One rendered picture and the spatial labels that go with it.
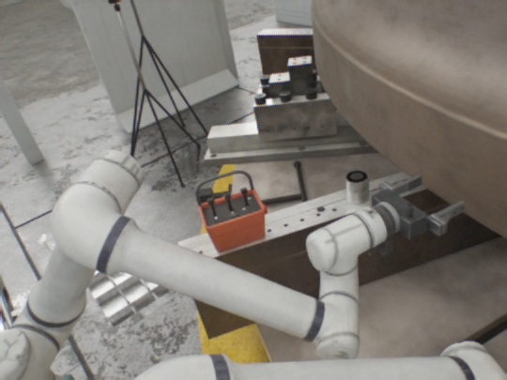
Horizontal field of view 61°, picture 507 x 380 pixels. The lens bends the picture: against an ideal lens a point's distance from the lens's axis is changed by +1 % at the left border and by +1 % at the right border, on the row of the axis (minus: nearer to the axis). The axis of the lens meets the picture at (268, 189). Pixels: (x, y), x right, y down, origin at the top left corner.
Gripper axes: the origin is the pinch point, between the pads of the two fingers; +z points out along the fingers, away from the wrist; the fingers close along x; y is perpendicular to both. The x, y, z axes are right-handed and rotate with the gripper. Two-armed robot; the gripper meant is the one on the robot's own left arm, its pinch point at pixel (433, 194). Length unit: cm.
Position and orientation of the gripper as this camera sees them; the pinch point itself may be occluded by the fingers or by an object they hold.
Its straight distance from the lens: 109.9
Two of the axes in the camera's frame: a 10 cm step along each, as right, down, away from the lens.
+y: -1.5, -8.1, -5.7
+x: -4.6, -4.6, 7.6
